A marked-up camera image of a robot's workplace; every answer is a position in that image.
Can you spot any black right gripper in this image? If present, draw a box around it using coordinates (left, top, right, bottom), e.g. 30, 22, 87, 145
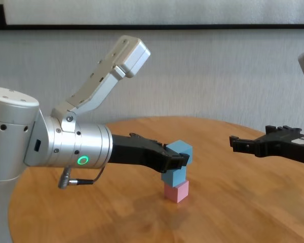
229, 125, 304, 166

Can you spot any left arm cable with connector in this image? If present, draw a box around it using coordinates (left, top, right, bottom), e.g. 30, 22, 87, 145
58, 166, 106, 189

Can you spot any pink building block cube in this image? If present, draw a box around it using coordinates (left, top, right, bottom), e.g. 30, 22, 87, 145
164, 180, 189, 204

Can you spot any blue building block cube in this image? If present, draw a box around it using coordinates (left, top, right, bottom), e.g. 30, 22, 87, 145
166, 140, 193, 165
161, 166, 187, 186

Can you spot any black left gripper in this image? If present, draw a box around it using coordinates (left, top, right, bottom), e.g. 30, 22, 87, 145
108, 132, 191, 174

